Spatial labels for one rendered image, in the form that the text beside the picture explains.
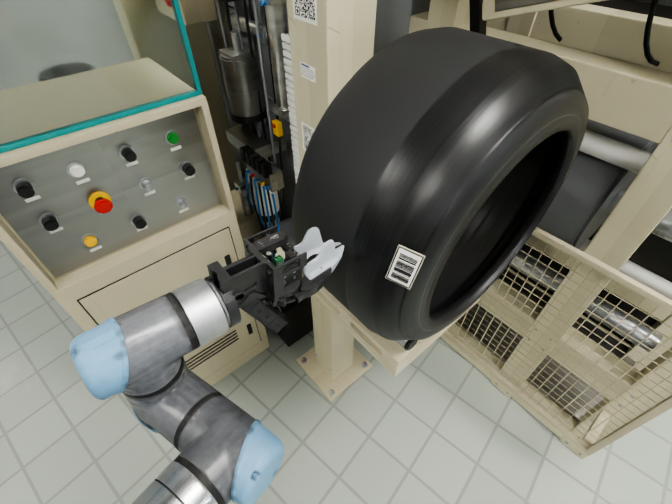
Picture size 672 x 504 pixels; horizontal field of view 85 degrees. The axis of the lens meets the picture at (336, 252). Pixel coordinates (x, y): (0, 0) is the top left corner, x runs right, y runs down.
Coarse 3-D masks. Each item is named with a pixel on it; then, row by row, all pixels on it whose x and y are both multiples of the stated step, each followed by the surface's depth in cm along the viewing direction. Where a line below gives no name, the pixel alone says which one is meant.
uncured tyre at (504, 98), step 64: (384, 64) 56; (448, 64) 52; (512, 64) 50; (320, 128) 59; (384, 128) 52; (448, 128) 48; (512, 128) 48; (576, 128) 62; (320, 192) 59; (384, 192) 51; (448, 192) 48; (512, 192) 93; (384, 256) 53; (448, 256) 55; (512, 256) 87; (384, 320) 62; (448, 320) 78
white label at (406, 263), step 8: (400, 248) 51; (400, 256) 51; (408, 256) 51; (416, 256) 50; (424, 256) 50; (392, 264) 52; (400, 264) 52; (408, 264) 51; (416, 264) 51; (392, 272) 53; (400, 272) 52; (408, 272) 52; (416, 272) 51; (392, 280) 53; (400, 280) 53; (408, 280) 52; (408, 288) 53
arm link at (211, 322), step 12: (180, 288) 43; (192, 288) 43; (204, 288) 43; (216, 288) 44; (180, 300) 41; (192, 300) 41; (204, 300) 42; (216, 300) 42; (192, 312) 41; (204, 312) 42; (216, 312) 42; (192, 324) 41; (204, 324) 42; (216, 324) 42; (228, 324) 44; (204, 336) 42; (216, 336) 44
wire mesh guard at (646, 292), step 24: (552, 240) 96; (528, 264) 107; (600, 264) 90; (552, 288) 104; (648, 288) 85; (576, 312) 102; (624, 312) 92; (456, 336) 150; (504, 336) 128; (528, 336) 120; (648, 336) 90; (480, 360) 146; (600, 360) 103; (504, 384) 140; (528, 384) 130; (600, 408) 111; (624, 432) 108
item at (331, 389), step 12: (312, 348) 184; (300, 360) 179; (312, 360) 179; (360, 360) 179; (312, 372) 175; (324, 372) 175; (348, 372) 175; (360, 372) 175; (324, 384) 171; (336, 384) 171; (348, 384) 171; (336, 396) 167
